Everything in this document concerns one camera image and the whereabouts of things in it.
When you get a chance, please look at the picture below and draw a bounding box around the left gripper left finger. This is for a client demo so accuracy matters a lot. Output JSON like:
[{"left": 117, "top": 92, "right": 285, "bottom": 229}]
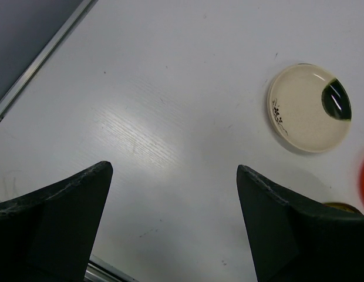
[{"left": 0, "top": 161, "right": 113, "bottom": 281}]

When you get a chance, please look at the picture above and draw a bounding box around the cream plate with black mark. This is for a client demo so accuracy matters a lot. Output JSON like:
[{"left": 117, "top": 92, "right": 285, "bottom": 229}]
[{"left": 267, "top": 63, "right": 352, "bottom": 153}]

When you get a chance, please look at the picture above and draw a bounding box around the yellow patterned plate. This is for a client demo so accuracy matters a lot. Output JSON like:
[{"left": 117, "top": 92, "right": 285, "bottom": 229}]
[{"left": 323, "top": 202, "right": 362, "bottom": 214}]

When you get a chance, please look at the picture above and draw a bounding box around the metal base rail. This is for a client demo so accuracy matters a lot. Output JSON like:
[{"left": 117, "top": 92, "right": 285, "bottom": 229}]
[{"left": 83, "top": 255, "right": 138, "bottom": 282}]

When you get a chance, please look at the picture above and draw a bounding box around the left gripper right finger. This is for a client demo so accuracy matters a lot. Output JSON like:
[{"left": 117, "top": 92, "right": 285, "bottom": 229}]
[{"left": 237, "top": 165, "right": 364, "bottom": 281}]

